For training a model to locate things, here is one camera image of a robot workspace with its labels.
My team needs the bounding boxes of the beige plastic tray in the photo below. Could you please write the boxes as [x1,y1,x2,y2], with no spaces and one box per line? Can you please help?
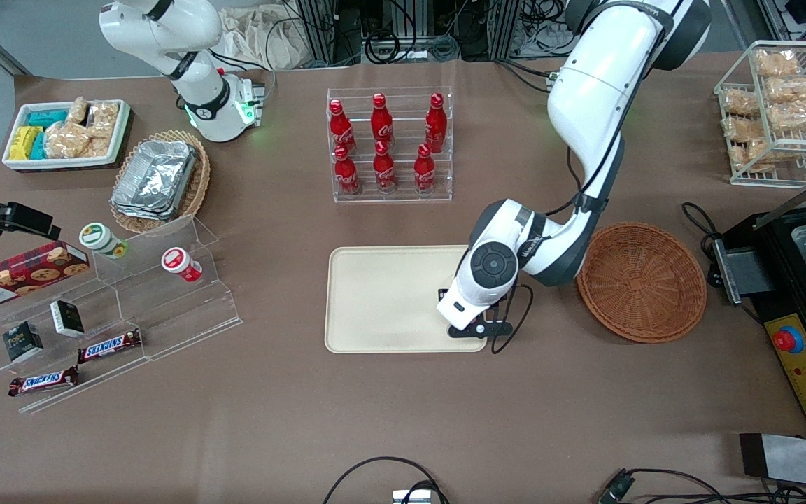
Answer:
[324,244,490,354]

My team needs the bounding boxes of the white rectangular snack tray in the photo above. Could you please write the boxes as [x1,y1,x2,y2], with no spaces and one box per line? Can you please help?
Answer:
[1,99,132,173]

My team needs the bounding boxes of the light wicker basket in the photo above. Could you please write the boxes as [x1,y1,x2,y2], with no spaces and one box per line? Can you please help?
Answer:
[108,129,212,236]

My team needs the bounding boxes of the brown wicker basket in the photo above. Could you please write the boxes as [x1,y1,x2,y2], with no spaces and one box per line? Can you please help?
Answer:
[576,222,709,344]

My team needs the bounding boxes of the red tartan Walkers cookie box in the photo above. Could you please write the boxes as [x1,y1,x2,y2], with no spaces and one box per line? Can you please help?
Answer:
[0,240,91,313]

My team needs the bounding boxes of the green lid yogurt cup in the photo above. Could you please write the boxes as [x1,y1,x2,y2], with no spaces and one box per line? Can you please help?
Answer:
[79,222,129,260]

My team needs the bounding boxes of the yellow snack pack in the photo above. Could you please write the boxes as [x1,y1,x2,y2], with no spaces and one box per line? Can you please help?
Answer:
[9,125,44,161]

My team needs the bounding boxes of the black tea box white label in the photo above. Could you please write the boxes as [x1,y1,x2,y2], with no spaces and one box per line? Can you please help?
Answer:
[50,299,86,339]

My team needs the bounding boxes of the black tea box gold print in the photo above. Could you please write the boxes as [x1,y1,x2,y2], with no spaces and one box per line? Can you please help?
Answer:
[2,321,45,364]

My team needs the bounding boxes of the red Coca-Cola bottle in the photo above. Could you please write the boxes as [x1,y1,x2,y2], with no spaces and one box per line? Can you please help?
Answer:
[372,141,398,194]
[370,93,395,146]
[424,92,448,153]
[334,145,361,196]
[413,143,437,194]
[328,99,357,155]

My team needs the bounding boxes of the stacked aluminium foil containers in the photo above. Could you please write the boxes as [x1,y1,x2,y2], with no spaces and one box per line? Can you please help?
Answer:
[110,139,198,222]

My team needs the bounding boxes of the Snickers chocolate bar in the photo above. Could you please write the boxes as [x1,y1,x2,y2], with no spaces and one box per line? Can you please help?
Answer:
[77,328,143,365]
[8,365,80,398]

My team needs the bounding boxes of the red lid yogurt cup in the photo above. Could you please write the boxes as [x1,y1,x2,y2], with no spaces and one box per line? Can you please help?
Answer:
[160,246,204,284]

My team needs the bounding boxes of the clear acrylic bottle rack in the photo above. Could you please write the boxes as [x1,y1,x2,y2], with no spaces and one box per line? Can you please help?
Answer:
[325,86,455,204]

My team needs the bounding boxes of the clear acrylic stepped shelf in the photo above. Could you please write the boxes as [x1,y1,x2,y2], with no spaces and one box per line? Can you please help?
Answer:
[0,213,243,415]

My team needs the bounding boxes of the grey metal block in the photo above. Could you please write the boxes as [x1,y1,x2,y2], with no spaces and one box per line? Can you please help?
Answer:
[714,237,776,306]

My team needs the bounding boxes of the beige cloth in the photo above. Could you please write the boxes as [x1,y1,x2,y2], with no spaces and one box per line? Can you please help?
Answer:
[220,6,321,71]

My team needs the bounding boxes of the black machine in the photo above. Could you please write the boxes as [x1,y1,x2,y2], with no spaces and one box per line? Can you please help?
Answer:
[714,164,806,440]

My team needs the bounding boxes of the red emergency stop button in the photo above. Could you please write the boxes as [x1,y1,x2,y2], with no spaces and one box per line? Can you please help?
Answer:
[773,325,805,356]

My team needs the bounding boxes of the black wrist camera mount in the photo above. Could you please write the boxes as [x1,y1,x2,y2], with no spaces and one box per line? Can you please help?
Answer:
[446,316,514,341]

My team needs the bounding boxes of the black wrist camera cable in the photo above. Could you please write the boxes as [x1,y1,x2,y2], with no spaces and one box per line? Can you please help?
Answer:
[488,283,535,355]

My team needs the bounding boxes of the black looped cable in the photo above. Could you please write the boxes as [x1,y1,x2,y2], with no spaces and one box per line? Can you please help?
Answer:
[322,456,451,504]

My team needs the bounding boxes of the black cable with connector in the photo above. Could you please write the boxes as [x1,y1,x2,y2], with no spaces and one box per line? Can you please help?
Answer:
[598,467,806,504]

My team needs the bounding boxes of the black power cable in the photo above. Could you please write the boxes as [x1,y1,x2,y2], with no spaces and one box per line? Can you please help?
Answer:
[681,201,727,288]

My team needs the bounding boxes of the aluminium frame rack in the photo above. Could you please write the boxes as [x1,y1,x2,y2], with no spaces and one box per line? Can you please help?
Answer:
[295,0,524,68]

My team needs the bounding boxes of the white wire rack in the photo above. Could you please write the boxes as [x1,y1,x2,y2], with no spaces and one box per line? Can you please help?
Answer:
[714,40,806,188]

